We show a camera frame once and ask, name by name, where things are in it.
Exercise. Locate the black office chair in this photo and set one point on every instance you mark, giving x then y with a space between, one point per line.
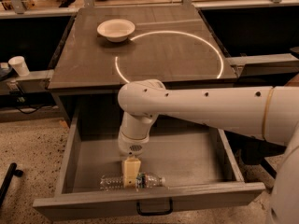
253 151

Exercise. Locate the black drawer handle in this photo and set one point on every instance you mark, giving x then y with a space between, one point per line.
154 208

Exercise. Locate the black pole on floor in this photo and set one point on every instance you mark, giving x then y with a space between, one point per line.
11 171

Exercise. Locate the white ceramic bowl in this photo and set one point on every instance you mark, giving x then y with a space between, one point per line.
116 30

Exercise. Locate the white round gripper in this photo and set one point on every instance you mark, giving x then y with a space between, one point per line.
131 146

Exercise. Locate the white paper cup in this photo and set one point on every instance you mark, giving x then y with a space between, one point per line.
19 65

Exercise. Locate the clear plastic water bottle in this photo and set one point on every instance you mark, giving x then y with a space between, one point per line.
141 181

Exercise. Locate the grey cabinet with counter top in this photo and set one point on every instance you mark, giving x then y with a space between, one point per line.
170 43

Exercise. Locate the open grey top drawer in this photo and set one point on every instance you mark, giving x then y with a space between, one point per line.
197 163

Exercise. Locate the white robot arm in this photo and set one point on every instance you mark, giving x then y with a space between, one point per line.
269 114

